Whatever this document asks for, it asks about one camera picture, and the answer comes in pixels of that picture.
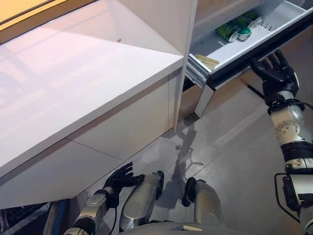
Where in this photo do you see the white tall cabinet panel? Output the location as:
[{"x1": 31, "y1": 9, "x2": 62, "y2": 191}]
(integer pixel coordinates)
[{"x1": 114, "y1": 0, "x2": 198, "y2": 130}]

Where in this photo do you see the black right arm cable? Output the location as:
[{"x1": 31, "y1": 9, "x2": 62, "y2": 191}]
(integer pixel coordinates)
[{"x1": 292, "y1": 99, "x2": 313, "y2": 110}]

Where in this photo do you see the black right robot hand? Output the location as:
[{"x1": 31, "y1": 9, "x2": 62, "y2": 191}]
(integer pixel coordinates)
[{"x1": 249, "y1": 49, "x2": 300, "y2": 98}]

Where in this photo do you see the stainless bottom fridge drawer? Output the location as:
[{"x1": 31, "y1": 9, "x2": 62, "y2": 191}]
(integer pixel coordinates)
[{"x1": 180, "y1": 82, "x2": 204, "y2": 118}]

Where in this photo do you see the silver right robot leg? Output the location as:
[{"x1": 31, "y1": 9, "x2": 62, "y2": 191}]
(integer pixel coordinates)
[{"x1": 181, "y1": 177, "x2": 224, "y2": 225}]

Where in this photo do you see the stainless steel fridge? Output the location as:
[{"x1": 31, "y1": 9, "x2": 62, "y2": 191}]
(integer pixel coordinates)
[{"x1": 180, "y1": 0, "x2": 313, "y2": 118}]

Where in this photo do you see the dark green can teal end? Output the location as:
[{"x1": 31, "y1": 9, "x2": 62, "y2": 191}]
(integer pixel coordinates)
[{"x1": 232, "y1": 24, "x2": 253, "y2": 42}]

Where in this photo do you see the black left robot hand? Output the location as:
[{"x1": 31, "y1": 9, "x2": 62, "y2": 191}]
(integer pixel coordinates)
[{"x1": 102, "y1": 162, "x2": 145, "y2": 197}]

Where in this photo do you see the blue post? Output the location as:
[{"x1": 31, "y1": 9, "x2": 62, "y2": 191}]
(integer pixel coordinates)
[{"x1": 48, "y1": 201, "x2": 70, "y2": 235}]

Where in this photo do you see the yellow tea bottle white cap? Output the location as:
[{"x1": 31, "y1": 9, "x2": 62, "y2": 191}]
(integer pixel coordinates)
[{"x1": 195, "y1": 54, "x2": 219, "y2": 70}]

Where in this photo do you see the white fridge drawer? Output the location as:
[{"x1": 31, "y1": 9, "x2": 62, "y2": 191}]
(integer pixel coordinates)
[{"x1": 185, "y1": 0, "x2": 313, "y2": 117}]

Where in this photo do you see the black framed window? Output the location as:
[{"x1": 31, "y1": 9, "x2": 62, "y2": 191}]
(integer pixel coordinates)
[{"x1": 0, "y1": 0, "x2": 79, "y2": 45}]

